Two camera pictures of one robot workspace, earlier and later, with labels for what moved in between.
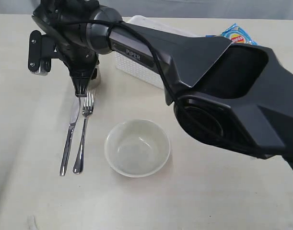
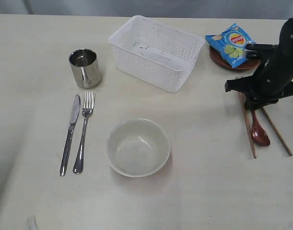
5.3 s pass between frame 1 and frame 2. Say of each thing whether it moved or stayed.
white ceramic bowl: stayed
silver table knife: stayed
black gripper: moved
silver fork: stayed
